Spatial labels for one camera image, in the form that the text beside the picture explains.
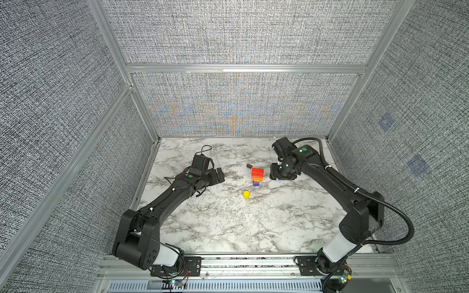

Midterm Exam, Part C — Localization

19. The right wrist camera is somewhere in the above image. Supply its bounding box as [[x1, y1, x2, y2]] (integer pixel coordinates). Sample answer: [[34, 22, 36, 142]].
[[272, 137, 296, 162]]

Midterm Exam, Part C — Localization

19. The aluminium enclosure frame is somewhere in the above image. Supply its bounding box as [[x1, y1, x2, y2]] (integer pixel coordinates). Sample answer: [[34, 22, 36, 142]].
[[0, 0, 416, 272]]

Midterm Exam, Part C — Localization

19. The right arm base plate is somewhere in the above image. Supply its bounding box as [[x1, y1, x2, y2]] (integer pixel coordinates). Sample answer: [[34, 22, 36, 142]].
[[293, 255, 351, 277]]

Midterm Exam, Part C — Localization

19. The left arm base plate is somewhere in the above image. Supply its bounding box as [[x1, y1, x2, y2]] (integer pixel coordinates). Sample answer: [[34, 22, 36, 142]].
[[150, 256, 202, 280]]

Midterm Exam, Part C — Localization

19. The aluminium front rail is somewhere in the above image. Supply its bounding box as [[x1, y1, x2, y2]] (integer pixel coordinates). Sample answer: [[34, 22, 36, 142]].
[[92, 253, 411, 293]]

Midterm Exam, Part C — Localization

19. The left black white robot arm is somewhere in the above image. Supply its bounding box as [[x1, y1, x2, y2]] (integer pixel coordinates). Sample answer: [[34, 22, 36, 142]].
[[112, 168, 225, 271]]

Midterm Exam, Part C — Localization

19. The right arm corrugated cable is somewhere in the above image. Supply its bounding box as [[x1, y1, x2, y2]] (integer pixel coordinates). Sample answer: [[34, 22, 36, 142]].
[[291, 137, 415, 257]]

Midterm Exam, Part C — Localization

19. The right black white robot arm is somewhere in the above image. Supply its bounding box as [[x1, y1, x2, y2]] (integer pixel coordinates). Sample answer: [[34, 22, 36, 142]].
[[270, 137, 384, 275]]

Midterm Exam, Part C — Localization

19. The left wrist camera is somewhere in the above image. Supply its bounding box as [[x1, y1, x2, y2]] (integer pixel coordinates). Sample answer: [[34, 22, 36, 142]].
[[188, 154, 214, 177]]

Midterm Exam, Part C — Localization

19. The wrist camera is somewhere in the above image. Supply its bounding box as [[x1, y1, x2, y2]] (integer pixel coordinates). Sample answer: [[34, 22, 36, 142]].
[[272, 137, 296, 162], [188, 154, 214, 177]]

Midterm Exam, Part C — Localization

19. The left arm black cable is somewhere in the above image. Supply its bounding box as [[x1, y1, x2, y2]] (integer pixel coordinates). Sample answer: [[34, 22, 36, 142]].
[[146, 237, 188, 281]]

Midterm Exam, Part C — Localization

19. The red rectangular wood block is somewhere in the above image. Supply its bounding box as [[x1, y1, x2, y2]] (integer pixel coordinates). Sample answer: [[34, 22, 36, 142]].
[[251, 168, 265, 177]]

